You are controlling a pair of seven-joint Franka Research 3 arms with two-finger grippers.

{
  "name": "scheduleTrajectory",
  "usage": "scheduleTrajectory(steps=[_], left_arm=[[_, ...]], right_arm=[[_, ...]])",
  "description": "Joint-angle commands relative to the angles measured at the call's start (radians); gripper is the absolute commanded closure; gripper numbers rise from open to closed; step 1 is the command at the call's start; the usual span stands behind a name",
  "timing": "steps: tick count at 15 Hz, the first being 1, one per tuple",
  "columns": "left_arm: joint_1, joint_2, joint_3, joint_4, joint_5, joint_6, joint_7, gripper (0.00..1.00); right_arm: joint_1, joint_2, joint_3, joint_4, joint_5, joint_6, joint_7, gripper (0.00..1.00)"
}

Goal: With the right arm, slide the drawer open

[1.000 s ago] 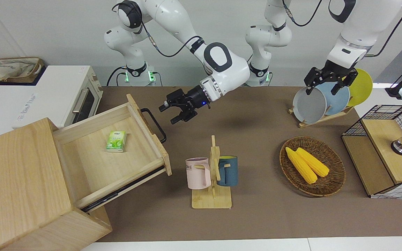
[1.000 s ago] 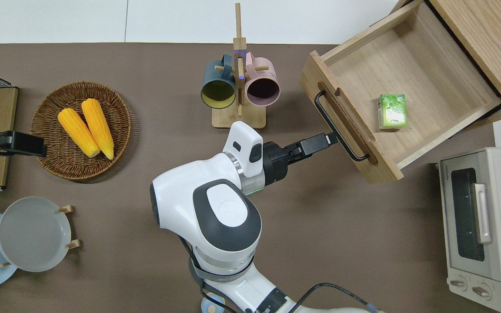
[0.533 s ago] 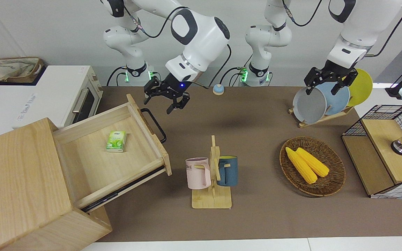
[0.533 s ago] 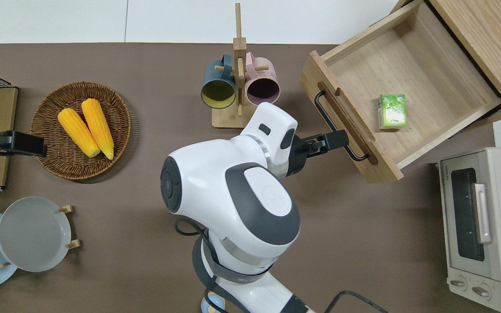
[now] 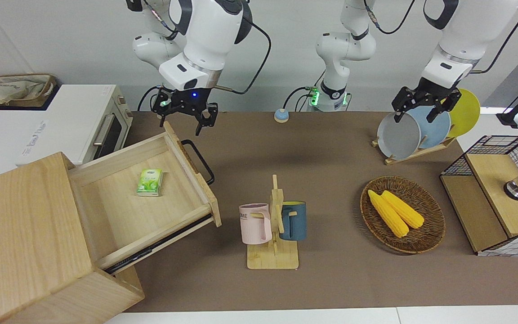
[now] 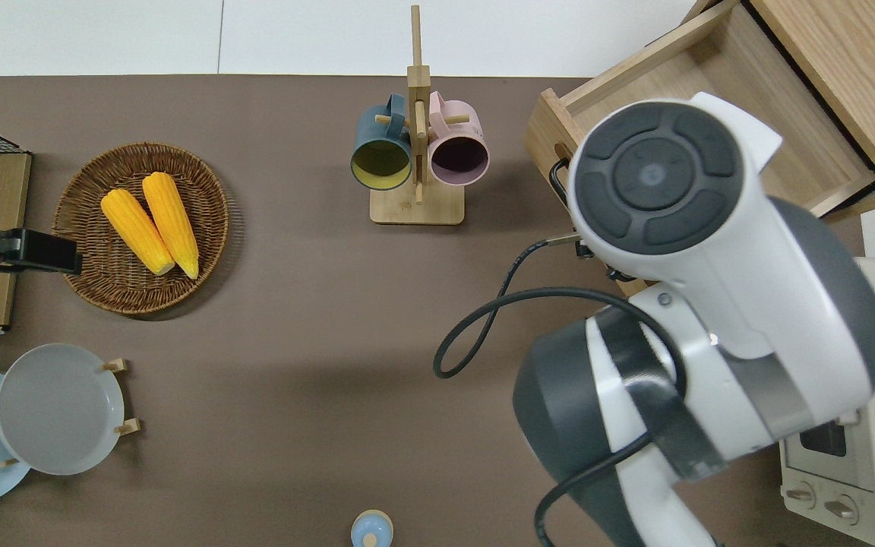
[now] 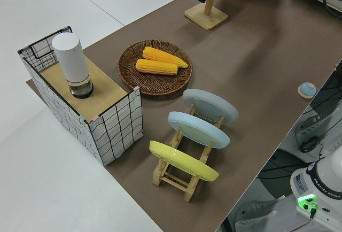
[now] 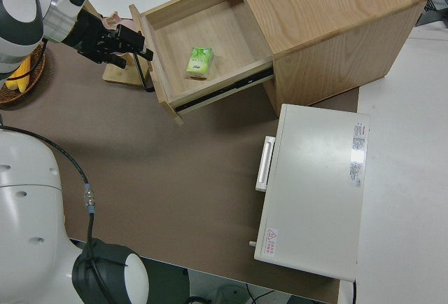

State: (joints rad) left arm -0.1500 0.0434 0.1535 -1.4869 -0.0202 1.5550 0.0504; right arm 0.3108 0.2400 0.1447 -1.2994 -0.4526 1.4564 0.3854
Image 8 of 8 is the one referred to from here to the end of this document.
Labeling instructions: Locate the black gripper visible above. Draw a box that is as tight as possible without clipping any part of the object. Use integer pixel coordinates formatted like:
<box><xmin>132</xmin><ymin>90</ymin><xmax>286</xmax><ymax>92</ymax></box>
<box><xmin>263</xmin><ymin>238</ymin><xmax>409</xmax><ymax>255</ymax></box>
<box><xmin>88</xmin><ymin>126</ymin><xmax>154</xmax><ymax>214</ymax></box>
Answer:
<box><xmin>64</xmin><ymin>9</ymin><xmax>155</xmax><ymax>69</ymax></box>

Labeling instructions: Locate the wooden drawer with black handle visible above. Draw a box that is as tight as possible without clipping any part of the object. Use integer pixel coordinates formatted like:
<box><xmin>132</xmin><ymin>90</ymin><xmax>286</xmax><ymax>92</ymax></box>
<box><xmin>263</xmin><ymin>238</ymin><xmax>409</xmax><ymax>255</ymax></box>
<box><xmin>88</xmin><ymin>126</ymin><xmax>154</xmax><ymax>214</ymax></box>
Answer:
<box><xmin>129</xmin><ymin>0</ymin><xmax>276</xmax><ymax>127</ymax></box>

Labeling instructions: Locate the wooden mug tree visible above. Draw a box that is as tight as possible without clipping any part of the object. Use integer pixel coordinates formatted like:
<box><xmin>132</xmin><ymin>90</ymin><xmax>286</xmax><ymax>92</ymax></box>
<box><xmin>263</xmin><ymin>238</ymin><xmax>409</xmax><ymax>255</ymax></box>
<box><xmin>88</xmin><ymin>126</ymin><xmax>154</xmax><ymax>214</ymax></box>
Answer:
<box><xmin>101</xmin><ymin>11</ymin><xmax>155</xmax><ymax>90</ymax></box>

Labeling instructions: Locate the pink mug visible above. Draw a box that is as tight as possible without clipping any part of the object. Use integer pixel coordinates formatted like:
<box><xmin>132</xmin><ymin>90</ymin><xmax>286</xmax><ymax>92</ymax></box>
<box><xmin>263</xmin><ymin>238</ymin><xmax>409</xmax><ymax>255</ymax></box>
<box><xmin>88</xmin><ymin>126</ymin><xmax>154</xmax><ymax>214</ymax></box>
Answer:
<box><xmin>99</xmin><ymin>15</ymin><xmax>140</xmax><ymax>56</ymax></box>

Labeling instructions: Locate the green tissue pack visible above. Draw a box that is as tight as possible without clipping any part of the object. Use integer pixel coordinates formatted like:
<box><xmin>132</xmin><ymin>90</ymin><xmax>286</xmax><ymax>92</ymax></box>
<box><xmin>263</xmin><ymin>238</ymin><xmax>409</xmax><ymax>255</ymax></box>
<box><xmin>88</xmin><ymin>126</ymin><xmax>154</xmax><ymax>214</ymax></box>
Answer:
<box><xmin>184</xmin><ymin>46</ymin><xmax>214</xmax><ymax>81</ymax></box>

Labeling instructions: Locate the round wicker basket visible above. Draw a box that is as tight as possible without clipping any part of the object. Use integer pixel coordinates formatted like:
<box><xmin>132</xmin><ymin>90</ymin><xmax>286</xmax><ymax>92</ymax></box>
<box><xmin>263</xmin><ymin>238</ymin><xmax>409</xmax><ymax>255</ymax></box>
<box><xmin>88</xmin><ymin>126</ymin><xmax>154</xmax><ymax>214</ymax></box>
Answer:
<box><xmin>0</xmin><ymin>46</ymin><xmax>47</xmax><ymax>105</ymax></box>

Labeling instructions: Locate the brown table mat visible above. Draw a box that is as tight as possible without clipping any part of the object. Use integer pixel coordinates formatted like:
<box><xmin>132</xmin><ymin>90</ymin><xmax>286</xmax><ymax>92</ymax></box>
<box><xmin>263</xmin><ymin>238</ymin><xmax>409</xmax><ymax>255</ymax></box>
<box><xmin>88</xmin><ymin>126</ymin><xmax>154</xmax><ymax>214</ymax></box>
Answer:
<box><xmin>0</xmin><ymin>34</ymin><xmax>361</xmax><ymax>304</ymax></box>

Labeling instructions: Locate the light wooden cabinet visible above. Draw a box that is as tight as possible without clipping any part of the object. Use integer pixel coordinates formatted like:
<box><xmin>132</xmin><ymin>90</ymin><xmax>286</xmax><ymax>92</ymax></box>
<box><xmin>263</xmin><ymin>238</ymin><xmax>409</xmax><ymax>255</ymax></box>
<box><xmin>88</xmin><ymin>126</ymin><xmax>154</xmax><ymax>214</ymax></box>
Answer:
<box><xmin>227</xmin><ymin>0</ymin><xmax>430</xmax><ymax>109</ymax></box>

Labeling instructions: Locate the white toaster oven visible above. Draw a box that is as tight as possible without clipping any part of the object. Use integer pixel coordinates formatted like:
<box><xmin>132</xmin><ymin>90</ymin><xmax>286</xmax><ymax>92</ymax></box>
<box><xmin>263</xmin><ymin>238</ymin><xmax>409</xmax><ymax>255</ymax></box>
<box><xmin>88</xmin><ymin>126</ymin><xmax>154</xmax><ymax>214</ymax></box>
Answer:
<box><xmin>248</xmin><ymin>103</ymin><xmax>371</xmax><ymax>282</ymax></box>

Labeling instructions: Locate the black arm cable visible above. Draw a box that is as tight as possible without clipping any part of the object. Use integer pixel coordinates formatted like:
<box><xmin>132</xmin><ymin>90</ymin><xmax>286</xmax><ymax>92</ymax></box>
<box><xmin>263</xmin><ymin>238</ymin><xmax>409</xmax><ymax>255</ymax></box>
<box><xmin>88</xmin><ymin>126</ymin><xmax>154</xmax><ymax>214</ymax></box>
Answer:
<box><xmin>0</xmin><ymin>124</ymin><xmax>106</xmax><ymax>304</ymax></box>

